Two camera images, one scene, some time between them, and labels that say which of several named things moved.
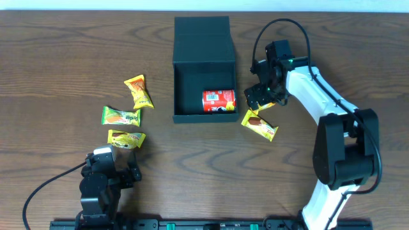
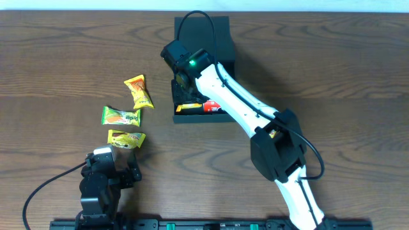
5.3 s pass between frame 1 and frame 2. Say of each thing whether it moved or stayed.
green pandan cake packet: stayed
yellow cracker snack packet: moved
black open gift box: stayed
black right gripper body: moved
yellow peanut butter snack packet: stayed
